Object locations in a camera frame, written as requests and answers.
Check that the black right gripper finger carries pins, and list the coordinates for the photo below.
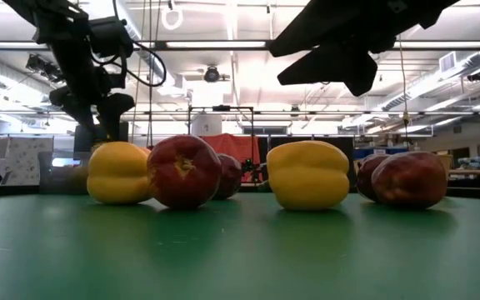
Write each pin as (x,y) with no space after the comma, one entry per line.
(327,25)
(340,68)

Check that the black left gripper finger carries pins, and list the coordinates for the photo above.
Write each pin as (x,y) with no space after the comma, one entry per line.
(77,110)
(113,114)

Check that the yellow bell pepper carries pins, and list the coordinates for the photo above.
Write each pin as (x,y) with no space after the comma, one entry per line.
(306,175)
(117,173)

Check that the dark red apple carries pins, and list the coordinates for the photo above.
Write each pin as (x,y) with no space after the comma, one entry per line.
(229,175)

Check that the black monitor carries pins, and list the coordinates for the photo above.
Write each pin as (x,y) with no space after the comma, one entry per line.
(85,141)

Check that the white partition panel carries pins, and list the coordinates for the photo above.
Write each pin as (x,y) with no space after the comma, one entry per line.
(15,160)

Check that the red apple yellow stem patch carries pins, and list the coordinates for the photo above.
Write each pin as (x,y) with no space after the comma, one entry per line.
(183,173)

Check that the white cylinder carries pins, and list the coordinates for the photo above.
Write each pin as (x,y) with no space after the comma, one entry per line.
(206,124)

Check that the small black device green light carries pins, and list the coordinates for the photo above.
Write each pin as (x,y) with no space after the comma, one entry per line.
(251,168)

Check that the wooden box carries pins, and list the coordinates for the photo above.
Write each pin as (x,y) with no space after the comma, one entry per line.
(446,160)

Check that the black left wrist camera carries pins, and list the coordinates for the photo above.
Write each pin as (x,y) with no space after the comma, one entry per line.
(111,37)

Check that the round black ceiling camera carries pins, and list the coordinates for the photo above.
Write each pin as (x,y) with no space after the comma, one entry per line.
(211,74)

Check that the black metal frame stand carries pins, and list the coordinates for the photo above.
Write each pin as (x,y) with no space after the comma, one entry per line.
(221,108)

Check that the black light bar frame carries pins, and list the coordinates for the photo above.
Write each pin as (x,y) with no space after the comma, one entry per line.
(219,45)

